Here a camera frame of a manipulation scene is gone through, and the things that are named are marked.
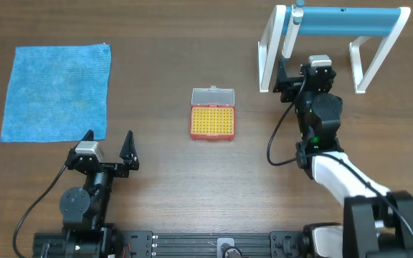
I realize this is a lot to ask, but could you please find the blue cloth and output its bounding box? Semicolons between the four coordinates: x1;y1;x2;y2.
0;43;113;143

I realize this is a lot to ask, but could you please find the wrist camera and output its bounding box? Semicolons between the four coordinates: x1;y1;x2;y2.
74;140;103;162
308;54;333;68

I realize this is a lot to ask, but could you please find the white and blue stand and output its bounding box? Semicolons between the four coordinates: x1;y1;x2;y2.
257;4;412;95

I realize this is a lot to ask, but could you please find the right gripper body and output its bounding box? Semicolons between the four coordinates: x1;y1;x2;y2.
300;64;336;93

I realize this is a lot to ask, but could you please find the red and yellow tip box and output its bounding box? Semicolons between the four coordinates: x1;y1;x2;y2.
189;85;237;142

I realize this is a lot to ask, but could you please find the white pipette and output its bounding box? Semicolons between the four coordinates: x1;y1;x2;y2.
280;0;306;60

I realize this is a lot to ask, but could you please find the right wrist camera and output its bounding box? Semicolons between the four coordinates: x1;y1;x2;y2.
308;54;333;68

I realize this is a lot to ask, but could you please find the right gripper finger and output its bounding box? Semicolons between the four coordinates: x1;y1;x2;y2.
272;57;303;91
280;90;300;104

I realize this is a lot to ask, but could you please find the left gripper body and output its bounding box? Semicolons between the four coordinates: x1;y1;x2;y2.
65;148;140;178

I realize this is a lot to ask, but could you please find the mounting rail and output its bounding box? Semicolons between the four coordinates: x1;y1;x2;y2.
33;231;311;258

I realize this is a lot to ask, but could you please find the black cable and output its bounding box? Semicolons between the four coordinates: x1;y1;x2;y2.
11;163;68;258
266;73;310;168

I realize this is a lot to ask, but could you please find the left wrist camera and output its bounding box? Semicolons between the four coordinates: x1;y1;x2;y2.
74;140;103;162

